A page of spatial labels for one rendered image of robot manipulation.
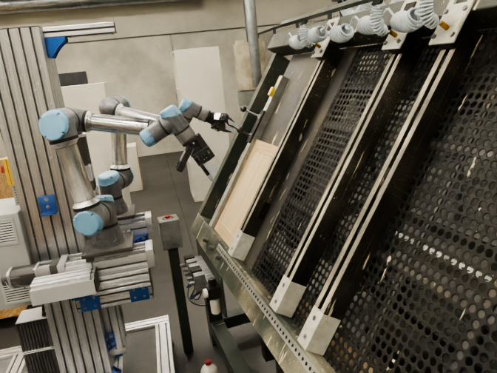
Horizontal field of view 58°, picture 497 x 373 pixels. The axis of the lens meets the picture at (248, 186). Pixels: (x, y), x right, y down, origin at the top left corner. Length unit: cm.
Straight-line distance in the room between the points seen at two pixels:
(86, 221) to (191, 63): 436
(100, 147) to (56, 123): 273
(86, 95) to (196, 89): 193
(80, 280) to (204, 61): 443
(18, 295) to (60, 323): 26
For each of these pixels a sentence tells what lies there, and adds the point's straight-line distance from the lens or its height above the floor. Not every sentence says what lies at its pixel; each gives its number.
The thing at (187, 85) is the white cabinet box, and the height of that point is 160.
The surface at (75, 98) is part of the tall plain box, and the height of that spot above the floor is 164.
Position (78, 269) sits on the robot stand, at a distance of 221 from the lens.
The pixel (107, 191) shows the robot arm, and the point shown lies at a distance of 260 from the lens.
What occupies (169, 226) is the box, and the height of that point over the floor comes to 89.
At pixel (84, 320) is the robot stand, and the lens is 254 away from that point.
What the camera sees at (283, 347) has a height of 85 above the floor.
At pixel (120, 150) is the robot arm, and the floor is 138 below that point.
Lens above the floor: 177
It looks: 15 degrees down
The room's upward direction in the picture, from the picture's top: 6 degrees counter-clockwise
